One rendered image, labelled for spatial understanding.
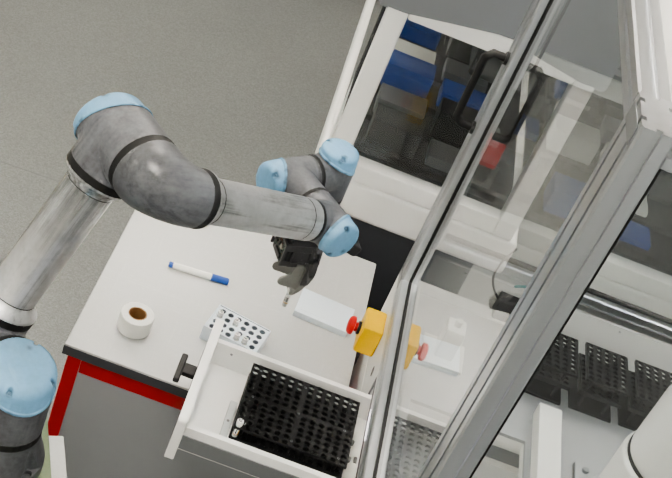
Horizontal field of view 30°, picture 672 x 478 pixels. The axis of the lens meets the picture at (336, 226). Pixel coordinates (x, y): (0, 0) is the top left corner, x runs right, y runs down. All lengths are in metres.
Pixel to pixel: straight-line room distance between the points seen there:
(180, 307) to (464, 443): 1.21
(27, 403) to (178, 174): 0.44
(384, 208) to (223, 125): 1.73
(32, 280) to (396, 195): 1.20
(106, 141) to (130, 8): 3.28
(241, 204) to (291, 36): 3.44
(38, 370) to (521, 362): 0.85
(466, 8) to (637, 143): 1.45
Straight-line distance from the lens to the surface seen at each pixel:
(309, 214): 2.11
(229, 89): 4.90
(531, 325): 1.49
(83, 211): 2.01
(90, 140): 1.97
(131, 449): 2.73
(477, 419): 1.59
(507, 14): 2.76
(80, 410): 2.70
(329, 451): 2.36
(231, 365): 2.50
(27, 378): 2.04
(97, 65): 4.80
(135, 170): 1.89
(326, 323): 2.79
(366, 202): 3.04
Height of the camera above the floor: 2.56
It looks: 36 degrees down
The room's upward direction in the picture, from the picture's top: 24 degrees clockwise
